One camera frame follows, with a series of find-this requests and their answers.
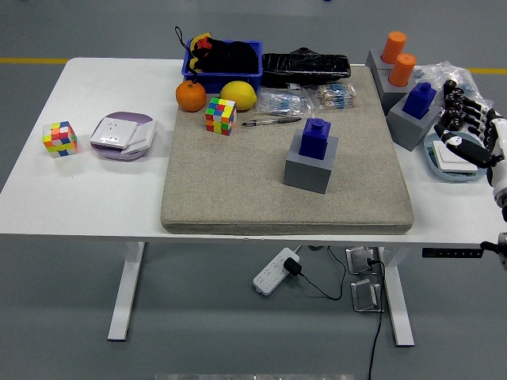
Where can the white wall socket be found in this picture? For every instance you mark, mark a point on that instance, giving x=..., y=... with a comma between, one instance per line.
x=113, y=132

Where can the blue square seal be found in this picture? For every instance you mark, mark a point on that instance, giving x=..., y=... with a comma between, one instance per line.
x=315, y=142
x=418, y=101

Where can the black pouch with yellow trim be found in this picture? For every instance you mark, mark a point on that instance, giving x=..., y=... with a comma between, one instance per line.
x=233, y=59

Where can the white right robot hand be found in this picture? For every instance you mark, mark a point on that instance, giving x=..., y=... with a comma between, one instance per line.
x=500, y=158

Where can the grey cube seal holder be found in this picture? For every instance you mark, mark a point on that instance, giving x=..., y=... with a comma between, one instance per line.
x=374, y=61
x=307, y=176
x=408, y=130
x=390, y=97

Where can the white power strip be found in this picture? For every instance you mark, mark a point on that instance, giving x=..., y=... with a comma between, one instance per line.
x=269, y=275

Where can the black item in plastic wrap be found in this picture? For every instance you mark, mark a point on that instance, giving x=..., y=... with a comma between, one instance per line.
x=305, y=69

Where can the orange cylinder seal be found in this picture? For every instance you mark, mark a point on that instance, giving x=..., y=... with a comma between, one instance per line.
x=393, y=47
x=402, y=71

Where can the white switch panel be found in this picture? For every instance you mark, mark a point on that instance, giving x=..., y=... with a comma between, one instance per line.
x=451, y=162
x=142, y=136

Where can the black power adapter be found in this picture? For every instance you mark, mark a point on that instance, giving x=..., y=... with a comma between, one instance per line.
x=292, y=266

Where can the grey-brown mat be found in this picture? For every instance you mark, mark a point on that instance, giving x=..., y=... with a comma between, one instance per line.
x=237, y=178

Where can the pack of black cylinders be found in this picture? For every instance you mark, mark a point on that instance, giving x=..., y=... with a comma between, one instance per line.
x=450, y=85

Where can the light blue tray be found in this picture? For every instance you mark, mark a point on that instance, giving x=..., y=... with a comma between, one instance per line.
x=429, y=152

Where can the bag of tan resistors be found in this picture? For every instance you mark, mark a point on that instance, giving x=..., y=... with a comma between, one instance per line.
x=336, y=97

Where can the blue plastic bin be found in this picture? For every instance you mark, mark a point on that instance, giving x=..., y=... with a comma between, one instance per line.
x=222, y=81

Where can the black desk control panel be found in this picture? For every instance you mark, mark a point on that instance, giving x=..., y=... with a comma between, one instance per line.
x=451, y=253

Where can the orange mandarin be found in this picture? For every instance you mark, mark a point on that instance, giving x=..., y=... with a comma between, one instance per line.
x=191, y=97

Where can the metal foot pedal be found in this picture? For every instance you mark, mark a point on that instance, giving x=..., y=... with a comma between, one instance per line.
x=364, y=297
x=358, y=259

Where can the yellow lemon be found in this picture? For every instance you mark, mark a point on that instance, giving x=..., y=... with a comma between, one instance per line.
x=237, y=95

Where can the white table leg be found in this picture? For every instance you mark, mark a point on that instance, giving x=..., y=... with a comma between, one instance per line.
x=398, y=301
x=126, y=293

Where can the bag of blue resistors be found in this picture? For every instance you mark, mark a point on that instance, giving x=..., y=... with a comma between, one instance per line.
x=283, y=103

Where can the dark pen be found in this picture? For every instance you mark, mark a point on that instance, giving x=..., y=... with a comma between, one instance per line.
x=277, y=120

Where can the colourful puzzle cube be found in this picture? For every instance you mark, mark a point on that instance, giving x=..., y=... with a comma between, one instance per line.
x=59, y=140
x=219, y=116

